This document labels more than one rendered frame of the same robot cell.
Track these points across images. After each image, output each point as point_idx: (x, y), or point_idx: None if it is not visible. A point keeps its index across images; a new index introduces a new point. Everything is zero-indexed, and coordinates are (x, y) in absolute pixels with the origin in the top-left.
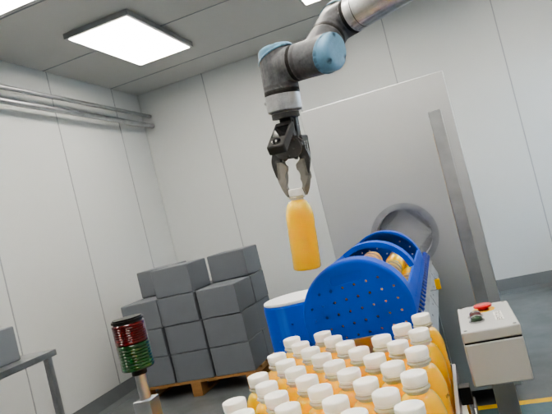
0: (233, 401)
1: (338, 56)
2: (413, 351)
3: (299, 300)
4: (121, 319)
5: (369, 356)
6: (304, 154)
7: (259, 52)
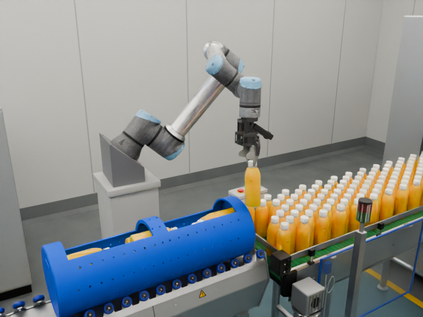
0: (341, 205)
1: None
2: (287, 190)
3: None
4: (367, 200)
5: (294, 195)
6: None
7: (260, 80)
